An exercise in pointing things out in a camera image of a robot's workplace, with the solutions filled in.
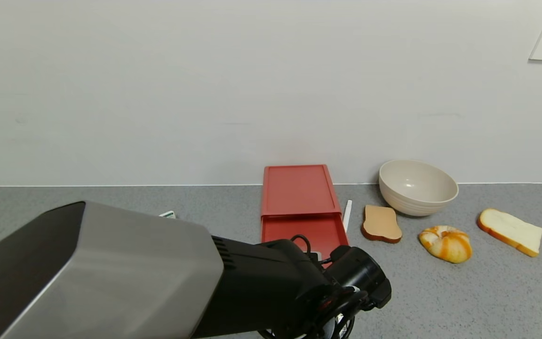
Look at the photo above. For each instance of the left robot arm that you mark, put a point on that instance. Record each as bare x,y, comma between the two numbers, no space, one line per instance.
111,273

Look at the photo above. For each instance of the white marker pen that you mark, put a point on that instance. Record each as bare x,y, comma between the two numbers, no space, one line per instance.
347,214

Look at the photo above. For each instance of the small white carton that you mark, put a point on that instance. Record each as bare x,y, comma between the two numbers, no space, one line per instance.
167,214

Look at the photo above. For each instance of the brown toast slice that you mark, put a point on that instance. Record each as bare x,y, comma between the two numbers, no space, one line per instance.
381,223

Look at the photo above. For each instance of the beige ribbed bowl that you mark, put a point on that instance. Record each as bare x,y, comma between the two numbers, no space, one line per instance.
417,188

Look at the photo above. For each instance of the orange striped croissant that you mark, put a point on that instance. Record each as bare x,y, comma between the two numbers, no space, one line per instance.
446,244

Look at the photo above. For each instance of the white bread slice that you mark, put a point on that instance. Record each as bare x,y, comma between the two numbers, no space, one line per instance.
510,230

